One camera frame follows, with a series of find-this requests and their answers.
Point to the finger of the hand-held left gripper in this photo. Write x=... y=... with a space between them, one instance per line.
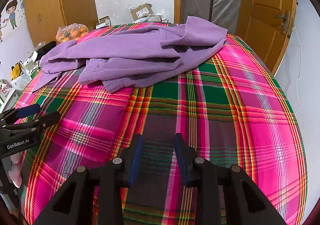
x=28 y=109
x=47 y=118

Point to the bag of oranges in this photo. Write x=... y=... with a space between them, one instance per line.
x=71 y=33

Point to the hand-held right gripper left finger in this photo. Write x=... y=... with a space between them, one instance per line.
x=136 y=158

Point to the brown cardboard box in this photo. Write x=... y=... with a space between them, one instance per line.
x=141 y=12

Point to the grey plastic parcel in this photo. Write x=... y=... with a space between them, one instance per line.
x=155 y=17

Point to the pink cloth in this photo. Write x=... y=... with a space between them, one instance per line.
x=15 y=170

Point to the cartoon couple wall sticker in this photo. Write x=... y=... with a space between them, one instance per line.
x=11 y=13

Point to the wooden door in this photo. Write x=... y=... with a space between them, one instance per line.
x=265 y=14

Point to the wooden wardrobe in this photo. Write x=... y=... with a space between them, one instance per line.
x=50 y=7

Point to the yellow bag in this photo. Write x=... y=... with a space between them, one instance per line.
x=16 y=71

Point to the pink green plaid bedsheet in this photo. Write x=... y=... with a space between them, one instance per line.
x=225 y=114

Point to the small white box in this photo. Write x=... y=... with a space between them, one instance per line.
x=103 y=23

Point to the black bag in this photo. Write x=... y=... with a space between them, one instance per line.
x=46 y=48

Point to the purple fleece garment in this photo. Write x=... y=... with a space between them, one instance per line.
x=140 y=49

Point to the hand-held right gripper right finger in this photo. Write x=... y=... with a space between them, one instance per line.
x=181 y=160

